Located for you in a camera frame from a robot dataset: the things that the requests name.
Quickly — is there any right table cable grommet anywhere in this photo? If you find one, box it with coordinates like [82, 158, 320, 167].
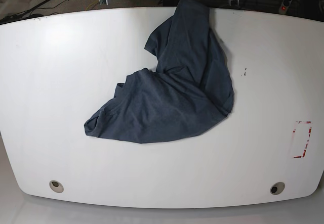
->
[270, 182, 285, 195]

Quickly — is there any black tripod on floor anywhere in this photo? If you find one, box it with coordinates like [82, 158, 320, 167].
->
[0, 0, 68, 24]

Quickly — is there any dark blue T-shirt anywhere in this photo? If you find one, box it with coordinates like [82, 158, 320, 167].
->
[84, 0, 234, 144]

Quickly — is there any table cable grommet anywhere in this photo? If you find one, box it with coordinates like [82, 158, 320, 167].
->
[270, 182, 285, 195]
[49, 181, 64, 193]

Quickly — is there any red tape rectangle marking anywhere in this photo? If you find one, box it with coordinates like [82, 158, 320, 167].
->
[291, 121, 312, 159]

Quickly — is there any left table cable grommet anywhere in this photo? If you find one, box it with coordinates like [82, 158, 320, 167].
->
[49, 181, 64, 193]

